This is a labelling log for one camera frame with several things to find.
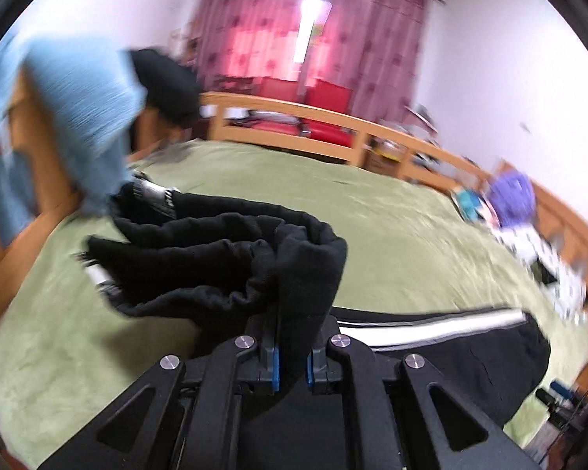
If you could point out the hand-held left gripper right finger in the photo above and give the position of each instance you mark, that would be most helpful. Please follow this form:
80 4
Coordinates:
319 373

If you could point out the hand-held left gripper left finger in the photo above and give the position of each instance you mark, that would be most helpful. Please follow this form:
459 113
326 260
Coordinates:
264 367

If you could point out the black pants with white stripes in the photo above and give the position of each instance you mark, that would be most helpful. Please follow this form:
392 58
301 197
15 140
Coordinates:
470 367

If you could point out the black phone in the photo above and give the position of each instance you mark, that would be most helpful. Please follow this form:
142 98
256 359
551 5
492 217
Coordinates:
544 271

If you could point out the green bed blanket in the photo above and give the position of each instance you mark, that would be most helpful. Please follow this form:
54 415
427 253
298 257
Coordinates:
372 235

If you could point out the white floral pillow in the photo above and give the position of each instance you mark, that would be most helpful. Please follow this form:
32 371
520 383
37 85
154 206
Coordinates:
553 254

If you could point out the purple plush toy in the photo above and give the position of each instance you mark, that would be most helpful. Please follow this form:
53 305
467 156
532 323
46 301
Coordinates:
513 198

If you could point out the geometric print pillow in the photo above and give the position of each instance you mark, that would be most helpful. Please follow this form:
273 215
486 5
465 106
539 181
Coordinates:
473 205

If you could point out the red chair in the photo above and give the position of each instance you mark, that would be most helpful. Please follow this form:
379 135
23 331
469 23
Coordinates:
329 100
282 89

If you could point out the black garment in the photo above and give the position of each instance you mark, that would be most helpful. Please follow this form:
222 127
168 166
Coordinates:
169 83

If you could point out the light blue fleece blanket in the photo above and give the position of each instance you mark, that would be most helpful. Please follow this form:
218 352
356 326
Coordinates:
78 107

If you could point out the pink floral curtain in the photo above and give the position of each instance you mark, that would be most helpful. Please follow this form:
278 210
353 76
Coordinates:
377 34
255 19

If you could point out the wooden bed frame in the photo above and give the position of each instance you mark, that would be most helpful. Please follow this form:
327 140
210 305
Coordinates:
284 107

